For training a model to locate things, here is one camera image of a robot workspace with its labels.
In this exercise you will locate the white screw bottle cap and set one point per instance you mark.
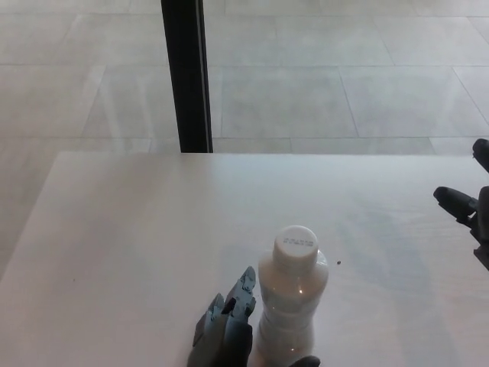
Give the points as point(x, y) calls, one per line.
point(296, 244)

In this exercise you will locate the black vertical frame post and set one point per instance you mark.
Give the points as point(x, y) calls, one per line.
point(185, 76)

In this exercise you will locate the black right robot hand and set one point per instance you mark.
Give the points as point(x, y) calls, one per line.
point(458, 202)

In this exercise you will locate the white plastic bottle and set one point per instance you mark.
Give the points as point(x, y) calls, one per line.
point(290, 313)

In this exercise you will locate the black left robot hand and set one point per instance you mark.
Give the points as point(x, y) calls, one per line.
point(225, 336)

